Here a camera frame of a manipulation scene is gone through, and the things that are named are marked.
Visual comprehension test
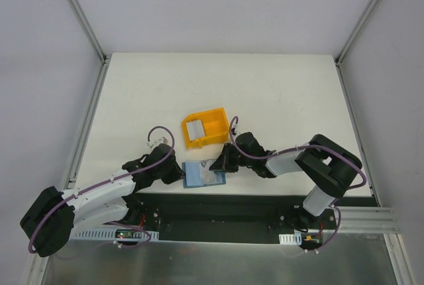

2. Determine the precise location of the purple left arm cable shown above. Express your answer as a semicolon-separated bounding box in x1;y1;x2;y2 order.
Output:
28;125;176;253

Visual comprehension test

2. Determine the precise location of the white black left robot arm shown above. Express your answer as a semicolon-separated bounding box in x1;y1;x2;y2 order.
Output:
20;144;184;257

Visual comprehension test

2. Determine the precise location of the aluminium frame rail right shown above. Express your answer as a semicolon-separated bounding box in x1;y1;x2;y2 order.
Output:
333;0;401;67

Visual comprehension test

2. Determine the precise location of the white slotted cable duct right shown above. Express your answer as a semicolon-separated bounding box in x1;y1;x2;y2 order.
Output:
278;233;302;246

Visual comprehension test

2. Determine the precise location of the white slotted cable duct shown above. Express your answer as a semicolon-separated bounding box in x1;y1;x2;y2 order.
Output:
278;233;302;246
71;227;159;242

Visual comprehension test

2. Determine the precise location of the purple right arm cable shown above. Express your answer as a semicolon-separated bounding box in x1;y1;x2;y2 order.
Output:
229;115;368;205

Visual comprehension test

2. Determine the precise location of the white slotted cable duct left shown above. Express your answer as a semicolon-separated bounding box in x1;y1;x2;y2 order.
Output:
71;227;159;242

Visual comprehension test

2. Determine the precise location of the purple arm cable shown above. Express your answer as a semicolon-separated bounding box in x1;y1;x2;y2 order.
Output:
229;115;368;205
28;125;176;253

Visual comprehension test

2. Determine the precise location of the stack of white cards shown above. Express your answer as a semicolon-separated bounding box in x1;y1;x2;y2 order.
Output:
185;119;205;142

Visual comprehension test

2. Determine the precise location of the blue leather card holder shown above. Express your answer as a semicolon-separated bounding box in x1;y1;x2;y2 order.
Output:
182;159;226;188

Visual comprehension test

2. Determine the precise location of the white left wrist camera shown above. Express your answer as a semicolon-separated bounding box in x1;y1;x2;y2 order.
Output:
147;137;168;150

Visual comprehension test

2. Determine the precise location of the aluminium frame rail left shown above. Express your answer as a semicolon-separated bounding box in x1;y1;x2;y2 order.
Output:
49;0;112;64

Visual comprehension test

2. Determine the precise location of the yellow plastic bin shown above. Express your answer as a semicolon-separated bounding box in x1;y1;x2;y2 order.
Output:
181;107;229;149

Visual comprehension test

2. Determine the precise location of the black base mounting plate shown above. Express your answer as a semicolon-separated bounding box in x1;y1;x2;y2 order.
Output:
109;190;347;245

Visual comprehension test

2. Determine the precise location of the aluminium frame rail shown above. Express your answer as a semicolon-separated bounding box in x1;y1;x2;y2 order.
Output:
49;0;112;64
333;0;401;67

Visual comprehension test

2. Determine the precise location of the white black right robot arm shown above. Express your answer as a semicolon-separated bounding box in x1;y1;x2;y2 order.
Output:
209;132;362;229

